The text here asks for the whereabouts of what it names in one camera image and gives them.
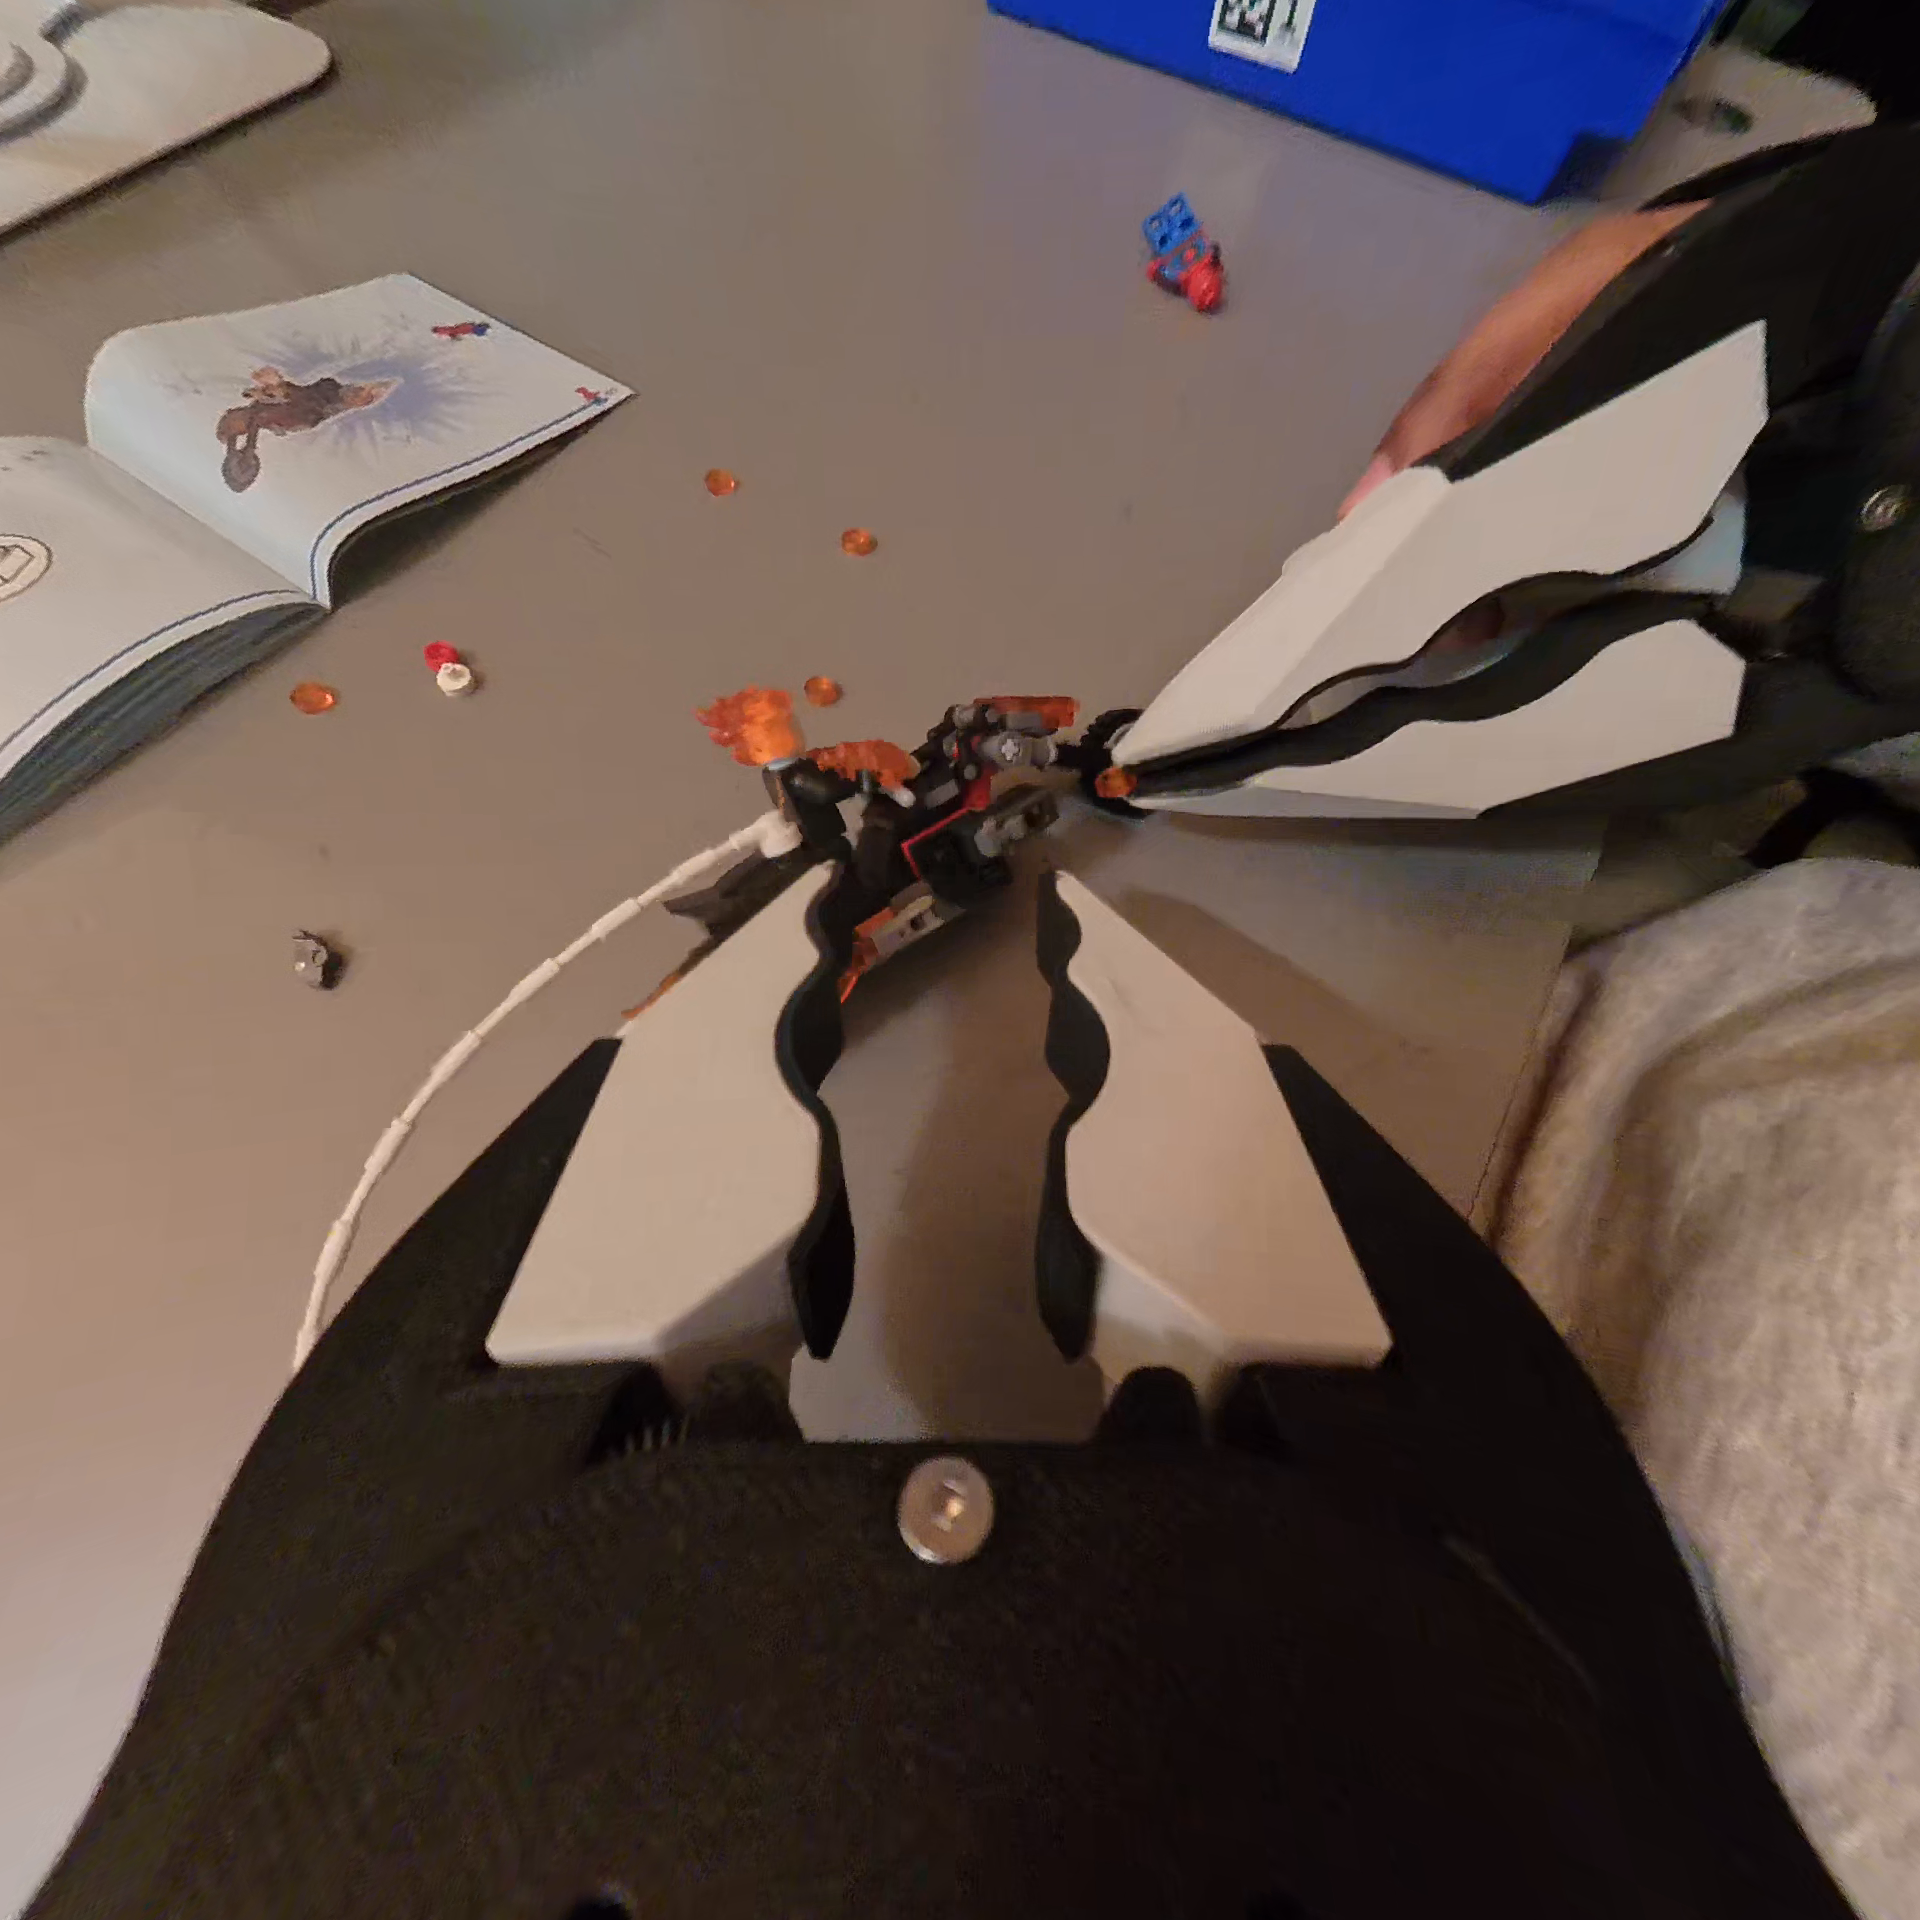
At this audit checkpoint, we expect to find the lego motorcycle model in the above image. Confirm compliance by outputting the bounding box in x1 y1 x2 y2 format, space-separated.
292 689 1161 1370

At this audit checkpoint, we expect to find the person's right hand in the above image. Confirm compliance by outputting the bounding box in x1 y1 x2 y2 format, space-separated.
1340 209 1707 519

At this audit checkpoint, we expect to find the lego instruction booklet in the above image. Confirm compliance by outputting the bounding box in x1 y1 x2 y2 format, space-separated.
0 269 635 842

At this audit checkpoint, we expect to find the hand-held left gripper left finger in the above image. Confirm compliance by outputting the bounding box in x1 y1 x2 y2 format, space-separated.
482 864 859 1413

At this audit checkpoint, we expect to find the red blue lego minifigure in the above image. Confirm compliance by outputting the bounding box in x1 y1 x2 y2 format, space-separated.
1140 192 1230 319

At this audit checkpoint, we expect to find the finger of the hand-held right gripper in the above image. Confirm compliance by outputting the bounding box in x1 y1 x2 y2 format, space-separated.
1124 615 1753 820
1118 321 1774 770

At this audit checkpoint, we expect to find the blue plastic bin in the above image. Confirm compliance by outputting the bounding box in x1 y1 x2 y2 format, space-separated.
988 0 1749 209

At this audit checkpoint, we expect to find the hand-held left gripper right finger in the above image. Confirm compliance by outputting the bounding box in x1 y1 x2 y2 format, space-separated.
1035 867 1401 1434

